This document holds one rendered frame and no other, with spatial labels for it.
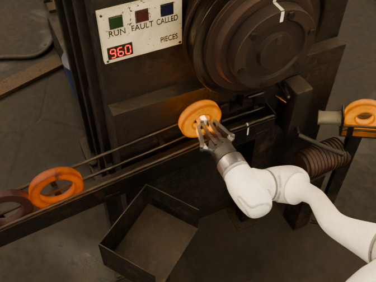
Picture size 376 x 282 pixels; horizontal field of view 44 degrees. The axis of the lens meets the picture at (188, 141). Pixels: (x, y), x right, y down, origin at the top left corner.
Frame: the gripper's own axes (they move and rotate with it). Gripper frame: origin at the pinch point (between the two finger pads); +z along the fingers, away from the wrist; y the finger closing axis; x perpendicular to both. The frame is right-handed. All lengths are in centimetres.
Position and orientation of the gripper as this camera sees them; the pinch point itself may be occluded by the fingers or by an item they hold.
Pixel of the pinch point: (200, 116)
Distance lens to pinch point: 160.4
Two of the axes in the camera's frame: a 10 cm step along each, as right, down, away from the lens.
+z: -4.2, -7.1, 5.6
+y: 9.1, -3.1, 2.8
